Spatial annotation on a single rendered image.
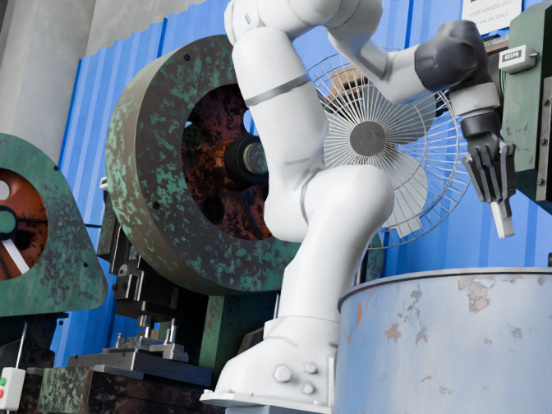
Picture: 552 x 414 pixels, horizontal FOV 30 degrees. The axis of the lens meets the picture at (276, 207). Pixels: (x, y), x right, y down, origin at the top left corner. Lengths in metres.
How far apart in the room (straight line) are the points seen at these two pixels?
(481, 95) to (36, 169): 3.14
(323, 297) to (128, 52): 5.20
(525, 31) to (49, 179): 2.94
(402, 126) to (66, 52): 4.70
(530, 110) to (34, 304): 2.97
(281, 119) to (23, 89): 5.54
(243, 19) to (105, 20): 5.62
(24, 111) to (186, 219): 4.04
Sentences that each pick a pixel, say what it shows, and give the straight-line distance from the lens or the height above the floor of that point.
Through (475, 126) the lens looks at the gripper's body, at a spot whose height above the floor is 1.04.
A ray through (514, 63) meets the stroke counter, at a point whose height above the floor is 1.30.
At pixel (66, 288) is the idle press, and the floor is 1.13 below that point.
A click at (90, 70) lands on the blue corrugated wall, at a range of 7.13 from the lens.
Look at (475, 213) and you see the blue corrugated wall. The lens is 3.98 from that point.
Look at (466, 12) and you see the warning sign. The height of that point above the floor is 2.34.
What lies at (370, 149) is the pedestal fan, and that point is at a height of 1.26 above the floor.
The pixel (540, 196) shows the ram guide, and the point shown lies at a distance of 2.22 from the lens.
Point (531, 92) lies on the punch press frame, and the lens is 2.31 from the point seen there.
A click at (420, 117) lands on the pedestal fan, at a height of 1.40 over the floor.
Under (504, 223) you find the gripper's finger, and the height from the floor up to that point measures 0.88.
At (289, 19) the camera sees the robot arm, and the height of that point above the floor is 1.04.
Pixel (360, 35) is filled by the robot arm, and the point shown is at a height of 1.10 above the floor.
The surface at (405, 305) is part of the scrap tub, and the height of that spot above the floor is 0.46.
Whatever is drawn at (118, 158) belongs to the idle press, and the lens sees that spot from 3.10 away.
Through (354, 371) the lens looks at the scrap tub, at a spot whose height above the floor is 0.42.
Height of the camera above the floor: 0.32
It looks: 16 degrees up
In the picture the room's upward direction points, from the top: 8 degrees clockwise
